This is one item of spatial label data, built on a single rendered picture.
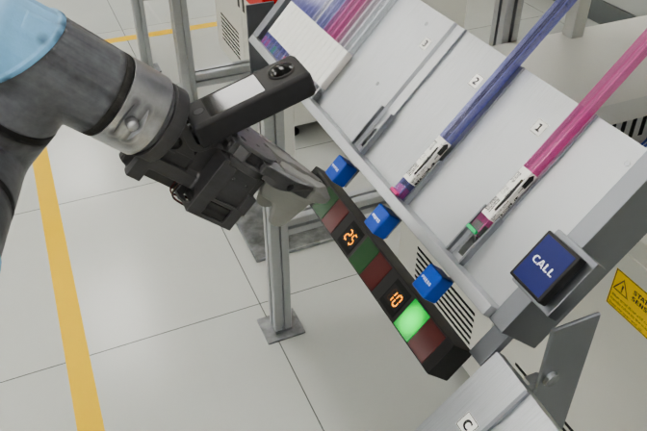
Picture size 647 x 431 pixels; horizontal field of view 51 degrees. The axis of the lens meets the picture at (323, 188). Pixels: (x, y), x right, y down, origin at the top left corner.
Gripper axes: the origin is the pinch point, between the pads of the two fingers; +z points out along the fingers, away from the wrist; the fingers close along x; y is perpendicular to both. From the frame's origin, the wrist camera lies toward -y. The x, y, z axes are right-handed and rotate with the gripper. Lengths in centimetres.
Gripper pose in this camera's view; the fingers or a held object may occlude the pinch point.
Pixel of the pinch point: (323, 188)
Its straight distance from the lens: 71.2
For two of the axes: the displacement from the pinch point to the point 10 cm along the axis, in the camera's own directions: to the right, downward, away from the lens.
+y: -6.2, 7.5, 2.1
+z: 6.7, 3.8, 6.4
